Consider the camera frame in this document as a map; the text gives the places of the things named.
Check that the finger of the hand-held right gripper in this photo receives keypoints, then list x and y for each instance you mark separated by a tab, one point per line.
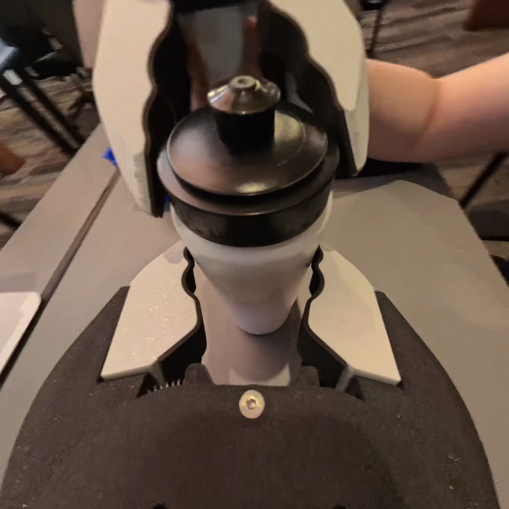
342	47
119	79

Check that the person's right forearm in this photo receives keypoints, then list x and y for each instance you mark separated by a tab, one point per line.
437	119

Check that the person's right hand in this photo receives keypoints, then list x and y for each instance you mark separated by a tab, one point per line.
199	83

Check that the black bottle lid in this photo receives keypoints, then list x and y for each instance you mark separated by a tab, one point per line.
246	179

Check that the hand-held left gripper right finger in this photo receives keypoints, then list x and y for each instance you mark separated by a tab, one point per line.
350	326

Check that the black table frame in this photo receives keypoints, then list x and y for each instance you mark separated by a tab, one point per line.
35	111

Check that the white sign stand base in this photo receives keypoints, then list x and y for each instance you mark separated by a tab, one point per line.
16	322

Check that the blue plastic object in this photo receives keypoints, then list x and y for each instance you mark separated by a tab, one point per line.
110	155

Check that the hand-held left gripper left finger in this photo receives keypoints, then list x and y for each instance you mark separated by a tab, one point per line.
151	326

